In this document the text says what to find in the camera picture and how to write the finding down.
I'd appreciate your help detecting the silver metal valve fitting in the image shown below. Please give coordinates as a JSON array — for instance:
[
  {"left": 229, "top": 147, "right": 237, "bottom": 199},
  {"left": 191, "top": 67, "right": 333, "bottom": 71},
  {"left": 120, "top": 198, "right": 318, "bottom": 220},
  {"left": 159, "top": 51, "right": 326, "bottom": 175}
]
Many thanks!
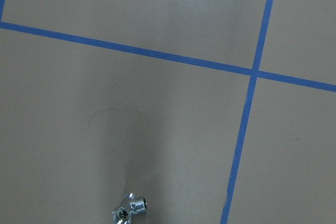
[{"left": 112, "top": 192, "right": 147, "bottom": 223}]

